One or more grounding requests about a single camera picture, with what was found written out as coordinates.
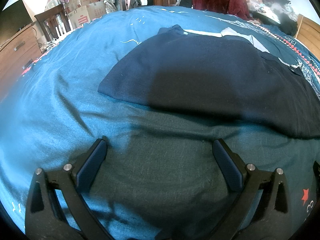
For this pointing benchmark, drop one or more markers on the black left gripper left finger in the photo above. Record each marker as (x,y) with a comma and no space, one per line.
(56,208)

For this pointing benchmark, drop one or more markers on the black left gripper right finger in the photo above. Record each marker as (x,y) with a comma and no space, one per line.
(261,209)

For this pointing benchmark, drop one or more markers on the navy work jacket grey collar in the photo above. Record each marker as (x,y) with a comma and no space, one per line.
(224,79)

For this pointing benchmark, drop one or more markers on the pile of mixed clothes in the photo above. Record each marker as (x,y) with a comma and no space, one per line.
(275,12)

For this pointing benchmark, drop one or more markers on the blue patterned bed sheet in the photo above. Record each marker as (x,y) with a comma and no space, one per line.
(159,179)

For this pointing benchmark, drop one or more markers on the wooden drawer dresser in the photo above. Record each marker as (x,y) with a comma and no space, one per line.
(17,53)

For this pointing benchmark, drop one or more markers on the wooden bed headboard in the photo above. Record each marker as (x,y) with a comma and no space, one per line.
(308,33)

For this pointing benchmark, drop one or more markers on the dark wooden chair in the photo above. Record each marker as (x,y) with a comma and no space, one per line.
(48,21)

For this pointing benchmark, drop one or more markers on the lower cardboard box red print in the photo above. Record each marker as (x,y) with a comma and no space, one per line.
(86,13)

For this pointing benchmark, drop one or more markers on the black television screen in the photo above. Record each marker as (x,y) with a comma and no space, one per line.
(13,19)

